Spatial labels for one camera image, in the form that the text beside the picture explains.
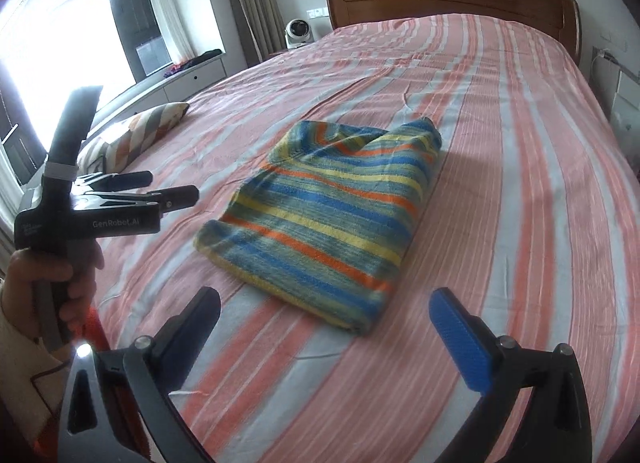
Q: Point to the striped knitted sweater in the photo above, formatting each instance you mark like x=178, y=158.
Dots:
x=325, y=213

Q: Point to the brown curtain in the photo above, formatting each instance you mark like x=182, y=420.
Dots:
x=250, y=3

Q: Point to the pink striped bed sheet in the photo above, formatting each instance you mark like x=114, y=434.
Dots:
x=500, y=193

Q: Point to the dark clothes pile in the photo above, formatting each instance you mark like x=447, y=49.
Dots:
x=192, y=60

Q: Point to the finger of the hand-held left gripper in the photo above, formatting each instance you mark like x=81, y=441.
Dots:
x=175, y=195
x=125, y=178

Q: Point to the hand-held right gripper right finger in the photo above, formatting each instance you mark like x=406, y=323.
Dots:
x=457, y=343

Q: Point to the window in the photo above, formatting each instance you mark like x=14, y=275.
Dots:
x=75, y=43

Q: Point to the white window seat cabinet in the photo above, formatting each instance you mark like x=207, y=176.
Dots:
x=200, y=75

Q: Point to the white sheer curtain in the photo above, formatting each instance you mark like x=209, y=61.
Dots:
x=167, y=13

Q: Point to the white bedside cabinet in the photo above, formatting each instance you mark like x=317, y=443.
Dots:
x=627, y=98

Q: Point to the white fan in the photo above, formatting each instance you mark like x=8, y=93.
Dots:
x=298, y=33

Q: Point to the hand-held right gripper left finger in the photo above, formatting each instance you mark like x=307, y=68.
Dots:
x=204, y=315

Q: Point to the white wall socket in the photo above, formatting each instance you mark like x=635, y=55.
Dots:
x=318, y=12

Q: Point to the person's left hand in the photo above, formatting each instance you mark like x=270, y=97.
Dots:
x=22, y=275

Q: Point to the person's left forearm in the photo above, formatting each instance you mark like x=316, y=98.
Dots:
x=25, y=383

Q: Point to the patterned pillow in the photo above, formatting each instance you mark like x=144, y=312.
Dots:
x=150, y=125

